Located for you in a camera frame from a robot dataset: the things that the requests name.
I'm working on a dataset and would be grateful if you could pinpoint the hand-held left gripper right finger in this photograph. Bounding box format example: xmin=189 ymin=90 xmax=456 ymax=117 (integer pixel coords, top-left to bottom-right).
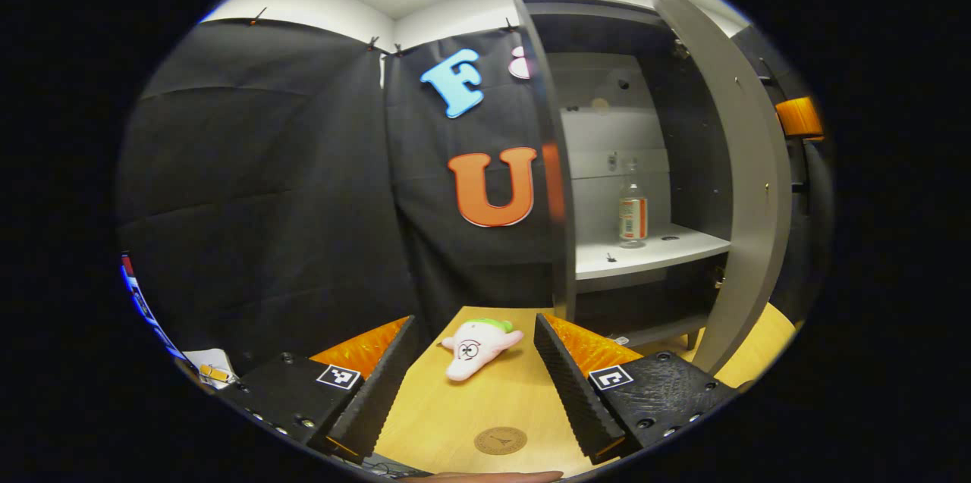
xmin=533 ymin=312 xmax=740 ymax=465

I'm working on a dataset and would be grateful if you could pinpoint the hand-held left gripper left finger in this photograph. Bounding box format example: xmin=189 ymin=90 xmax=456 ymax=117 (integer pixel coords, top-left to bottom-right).
xmin=220 ymin=315 xmax=420 ymax=465

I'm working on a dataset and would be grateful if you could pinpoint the beige cabinet door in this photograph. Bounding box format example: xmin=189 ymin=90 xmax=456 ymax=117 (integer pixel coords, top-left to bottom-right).
xmin=577 ymin=0 xmax=796 ymax=376

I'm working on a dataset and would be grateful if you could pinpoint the round brown coaster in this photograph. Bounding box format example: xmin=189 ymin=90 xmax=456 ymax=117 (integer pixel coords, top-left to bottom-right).
xmin=474 ymin=426 xmax=529 ymax=456

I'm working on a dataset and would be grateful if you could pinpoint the grey cabinet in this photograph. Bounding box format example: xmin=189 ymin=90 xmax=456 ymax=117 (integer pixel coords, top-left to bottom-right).
xmin=514 ymin=0 xmax=733 ymax=351

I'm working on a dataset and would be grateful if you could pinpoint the clear plastic bottle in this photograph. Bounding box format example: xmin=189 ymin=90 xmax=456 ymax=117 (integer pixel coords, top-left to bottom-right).
xmin=618 ymin=159 xmax=650 ymax=249

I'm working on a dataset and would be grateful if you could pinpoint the white cabinet shelf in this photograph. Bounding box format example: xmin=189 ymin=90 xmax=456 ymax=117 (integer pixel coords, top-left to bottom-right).
xmin=574 ymin=224 xmax=732 ymax=281

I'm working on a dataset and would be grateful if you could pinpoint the pink white plush toy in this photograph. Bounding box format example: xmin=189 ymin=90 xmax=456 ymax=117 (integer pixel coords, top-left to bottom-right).
xmin=442 ymin=318 xmax=525 ymax=382

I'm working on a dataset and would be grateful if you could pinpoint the white side desk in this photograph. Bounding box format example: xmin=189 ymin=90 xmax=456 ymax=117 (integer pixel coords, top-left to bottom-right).
xmin=182 ymin=348 xmax=238 ymax=391

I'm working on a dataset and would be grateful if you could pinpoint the black backdrop cloth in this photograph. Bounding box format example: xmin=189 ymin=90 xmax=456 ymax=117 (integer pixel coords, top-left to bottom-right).
xmin=118 ymin=17 xmax=831 ymax=374

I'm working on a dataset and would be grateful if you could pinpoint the computer monitor screen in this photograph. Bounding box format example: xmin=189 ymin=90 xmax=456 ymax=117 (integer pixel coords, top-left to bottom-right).
xmin=120 ymin=254 xmax=187 ymax=362

